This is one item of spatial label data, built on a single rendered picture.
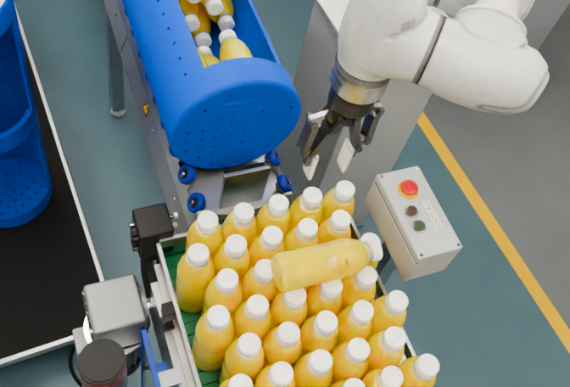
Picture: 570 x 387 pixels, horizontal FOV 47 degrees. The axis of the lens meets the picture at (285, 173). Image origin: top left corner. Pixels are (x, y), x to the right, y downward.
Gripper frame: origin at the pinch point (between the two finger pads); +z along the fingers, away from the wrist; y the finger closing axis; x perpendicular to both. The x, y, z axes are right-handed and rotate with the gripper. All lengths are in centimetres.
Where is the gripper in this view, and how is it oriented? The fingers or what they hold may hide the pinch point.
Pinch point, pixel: (327, 160)
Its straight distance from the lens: 120.1
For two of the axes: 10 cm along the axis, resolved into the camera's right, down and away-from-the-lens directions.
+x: 3.3, 8.1, -4.9
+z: -1.7, 5.6, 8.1
